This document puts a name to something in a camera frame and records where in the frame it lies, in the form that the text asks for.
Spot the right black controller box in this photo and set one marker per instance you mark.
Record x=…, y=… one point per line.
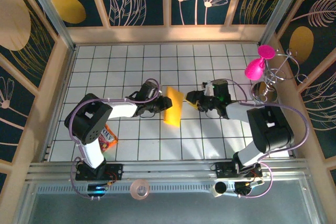
x=244, y=188

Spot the left black controller box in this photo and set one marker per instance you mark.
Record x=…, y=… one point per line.
x=97, y=190

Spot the pink tape roll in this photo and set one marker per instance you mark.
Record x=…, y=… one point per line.
x=135, y=190

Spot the orange snack bag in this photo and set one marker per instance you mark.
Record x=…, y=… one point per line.
x=109, y=137

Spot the aluminium mounting rail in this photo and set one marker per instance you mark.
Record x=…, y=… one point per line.
x=168, y=167

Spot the grey metal panel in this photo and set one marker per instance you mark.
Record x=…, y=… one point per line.
x=168, y=211

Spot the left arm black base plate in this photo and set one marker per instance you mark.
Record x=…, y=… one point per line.
x=115, y=171

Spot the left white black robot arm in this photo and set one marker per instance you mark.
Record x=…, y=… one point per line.
x=89, y=127

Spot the pink plastic goblet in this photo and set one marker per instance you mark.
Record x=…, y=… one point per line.
x=254, y=70

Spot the white tape roll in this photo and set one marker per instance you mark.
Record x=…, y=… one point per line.
x=214, y=192

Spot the yellow cloth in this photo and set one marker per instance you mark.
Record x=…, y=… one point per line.
x=173, y=111

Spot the black controller box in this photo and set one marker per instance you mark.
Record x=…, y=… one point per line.
x=97, y=190
x=244, y=188

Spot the aluminium frame post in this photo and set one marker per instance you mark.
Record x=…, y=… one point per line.
x=282, y=11
x=48, y=11

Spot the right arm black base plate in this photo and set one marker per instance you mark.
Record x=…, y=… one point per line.
x=223, y=170

